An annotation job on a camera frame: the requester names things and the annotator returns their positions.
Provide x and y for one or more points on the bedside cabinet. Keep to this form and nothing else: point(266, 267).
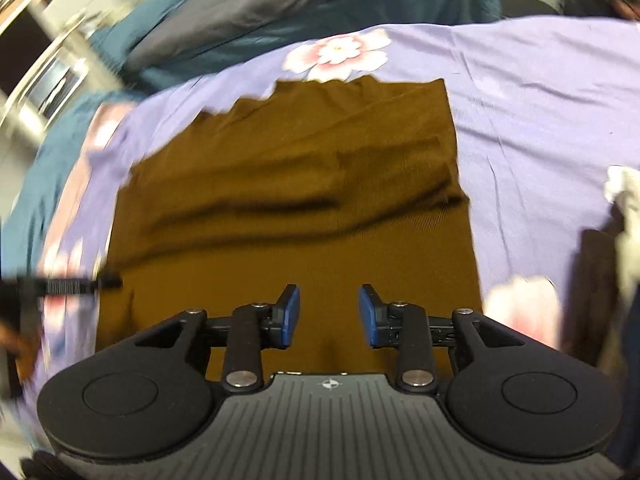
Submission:
point(40, 50)

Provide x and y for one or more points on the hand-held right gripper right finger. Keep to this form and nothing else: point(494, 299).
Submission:
point(369, 317)

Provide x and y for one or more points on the white cloth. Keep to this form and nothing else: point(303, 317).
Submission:
point(625, 220)

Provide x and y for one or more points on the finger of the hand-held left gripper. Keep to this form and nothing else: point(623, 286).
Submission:
point(75, 286)

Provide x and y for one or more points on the dark clothes pile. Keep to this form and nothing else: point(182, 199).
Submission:
point(597, 295)

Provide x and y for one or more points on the brown garment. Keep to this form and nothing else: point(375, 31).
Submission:
point(300, 195)

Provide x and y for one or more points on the grey pillow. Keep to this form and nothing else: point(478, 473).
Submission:
point(235, 10)

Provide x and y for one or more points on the purple floral bed sheet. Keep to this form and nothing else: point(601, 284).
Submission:
point(525, 125)

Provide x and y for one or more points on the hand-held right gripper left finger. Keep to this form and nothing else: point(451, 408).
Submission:
point(291, 317)

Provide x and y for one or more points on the teal duvet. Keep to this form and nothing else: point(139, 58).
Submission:
point(210, 35)

